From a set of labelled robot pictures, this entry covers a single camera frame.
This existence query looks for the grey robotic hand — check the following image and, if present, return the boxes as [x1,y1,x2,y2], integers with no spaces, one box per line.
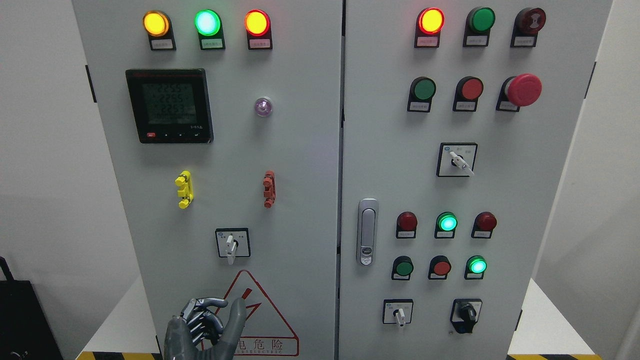
[163,297,247,360]

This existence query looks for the white selector switch door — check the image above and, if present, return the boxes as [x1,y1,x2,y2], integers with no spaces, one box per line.
[215,227,251,265]

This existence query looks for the red electric warning sign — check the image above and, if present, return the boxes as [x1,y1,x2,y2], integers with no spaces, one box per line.
[224,269,300,357]

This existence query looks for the yellow plastic terminal clip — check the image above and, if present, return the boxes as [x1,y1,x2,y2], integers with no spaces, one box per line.
[174,170,194,209]

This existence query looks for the red plastic terminal clip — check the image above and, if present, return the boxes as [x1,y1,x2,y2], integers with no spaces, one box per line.
[262,170,277,208]

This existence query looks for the grey left cabinet door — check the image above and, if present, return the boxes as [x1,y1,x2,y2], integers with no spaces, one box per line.
[73,0,343,360]

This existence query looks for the grey cabinet door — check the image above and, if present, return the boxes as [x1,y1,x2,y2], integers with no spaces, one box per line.
[73,0,343,360]
[338,0,612,360]

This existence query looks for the black digital power meter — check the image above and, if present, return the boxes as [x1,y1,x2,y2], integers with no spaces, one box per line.
[125,68,214,144]

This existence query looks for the small purple clear lamp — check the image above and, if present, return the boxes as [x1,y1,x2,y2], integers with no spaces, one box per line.
[254,96,274,117]

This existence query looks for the dark red lamp lower left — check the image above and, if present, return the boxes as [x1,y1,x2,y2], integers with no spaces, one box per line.
[395,211,418,239]

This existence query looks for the dark red lamp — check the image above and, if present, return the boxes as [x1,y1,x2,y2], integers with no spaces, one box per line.
[395,211,418,239]
[471,211,498,239]

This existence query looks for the red push button lower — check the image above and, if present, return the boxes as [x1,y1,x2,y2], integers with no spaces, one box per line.
[427,255,452,280]

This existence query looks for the red push button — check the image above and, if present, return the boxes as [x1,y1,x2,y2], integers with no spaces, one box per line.
[452,76,484,112]
[427,255,452,280]

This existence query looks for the green lit lamp middle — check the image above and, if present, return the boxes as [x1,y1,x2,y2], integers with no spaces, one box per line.
[434,211,458,239]

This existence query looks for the green lit push button lower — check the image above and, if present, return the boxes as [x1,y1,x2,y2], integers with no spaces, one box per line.
[464,255,487,280]

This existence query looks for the dark red lamp lower right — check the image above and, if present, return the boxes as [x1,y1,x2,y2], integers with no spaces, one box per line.
[471,211,498,239]

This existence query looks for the green lit indicator lamp top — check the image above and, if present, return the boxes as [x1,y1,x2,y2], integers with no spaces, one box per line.
[194,9,226,51]

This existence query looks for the yellow lit indicator lamp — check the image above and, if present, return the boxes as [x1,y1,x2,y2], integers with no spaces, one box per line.
[142,10,177,51]

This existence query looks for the red-orange lit lamp left door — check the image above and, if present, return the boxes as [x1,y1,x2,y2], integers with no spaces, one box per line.
[244,9,273,50]

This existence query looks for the red-orange lit lamp door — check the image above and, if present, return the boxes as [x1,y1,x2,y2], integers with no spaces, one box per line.
[244,9,273,50]
[414,7,445,49]

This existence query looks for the green push button upper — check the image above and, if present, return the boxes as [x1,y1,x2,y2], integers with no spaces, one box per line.
[406,76,437,113]

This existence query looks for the grey right cabinet door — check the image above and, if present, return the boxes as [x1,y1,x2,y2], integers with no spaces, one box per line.
[338,0,612,360]

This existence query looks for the red push button upper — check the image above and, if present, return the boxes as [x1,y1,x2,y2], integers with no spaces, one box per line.
[452,76,484,112]

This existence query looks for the red-orange lit lamp right door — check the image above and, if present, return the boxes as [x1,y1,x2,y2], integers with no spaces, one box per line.
[414,7,445,49]

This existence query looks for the red emergency stop mushroom button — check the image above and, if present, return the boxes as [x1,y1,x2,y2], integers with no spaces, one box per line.
[495,73,543,112]

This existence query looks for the green unlit lamp top right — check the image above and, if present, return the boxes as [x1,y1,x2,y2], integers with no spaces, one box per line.
[462,6,496,47]

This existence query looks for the dark red buzzer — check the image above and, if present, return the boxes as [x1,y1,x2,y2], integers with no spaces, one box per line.
[510,7,547,48]

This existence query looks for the white selector switch bottom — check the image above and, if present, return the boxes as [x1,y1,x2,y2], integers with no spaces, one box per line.
[382,298,414,328]

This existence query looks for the white selector switch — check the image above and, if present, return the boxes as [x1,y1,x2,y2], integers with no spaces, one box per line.
[436,142,478,177]
[382,298,414,328]

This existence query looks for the silver cabinet door handle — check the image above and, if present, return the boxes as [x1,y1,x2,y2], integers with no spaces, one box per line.
[356,198,378,266]

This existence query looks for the black selector switch bottom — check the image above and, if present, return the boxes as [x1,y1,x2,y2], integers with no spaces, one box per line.
[450,298,483,334]

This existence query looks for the white selector switch upper right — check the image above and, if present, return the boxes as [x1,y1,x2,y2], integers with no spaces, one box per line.
[436,142,478,177]

